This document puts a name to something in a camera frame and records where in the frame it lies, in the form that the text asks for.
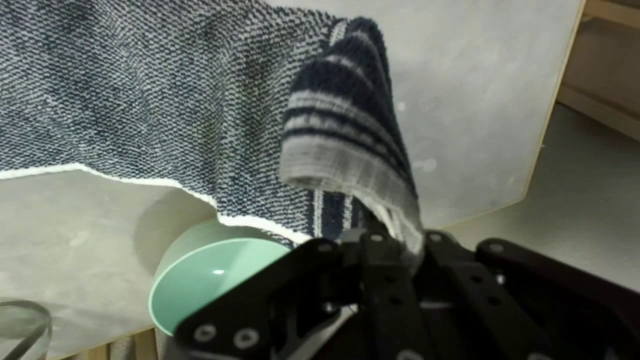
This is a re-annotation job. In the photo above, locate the blue grey striped towel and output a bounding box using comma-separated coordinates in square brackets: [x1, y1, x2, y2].
[0, 0, 426, 256]

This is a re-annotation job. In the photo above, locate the wooden chair with cutout back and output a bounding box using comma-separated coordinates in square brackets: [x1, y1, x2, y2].
[66, 325, 160, 360]

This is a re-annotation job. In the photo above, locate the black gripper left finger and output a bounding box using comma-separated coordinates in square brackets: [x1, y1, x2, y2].
[170, 226, 433, 360]

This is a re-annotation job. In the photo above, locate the teal ceramic bowl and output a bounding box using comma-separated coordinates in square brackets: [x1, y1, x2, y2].
[146, 218, 296, 340]

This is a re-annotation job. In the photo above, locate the small beige cabinet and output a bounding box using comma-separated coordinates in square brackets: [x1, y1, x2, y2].
[555, 0, 640, 143]

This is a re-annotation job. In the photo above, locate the clear glass jar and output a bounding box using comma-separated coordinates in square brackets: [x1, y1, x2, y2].
[0, 297, 56, 360]

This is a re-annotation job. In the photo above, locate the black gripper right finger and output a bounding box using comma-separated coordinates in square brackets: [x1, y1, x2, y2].
[407, 230, 640, 360]

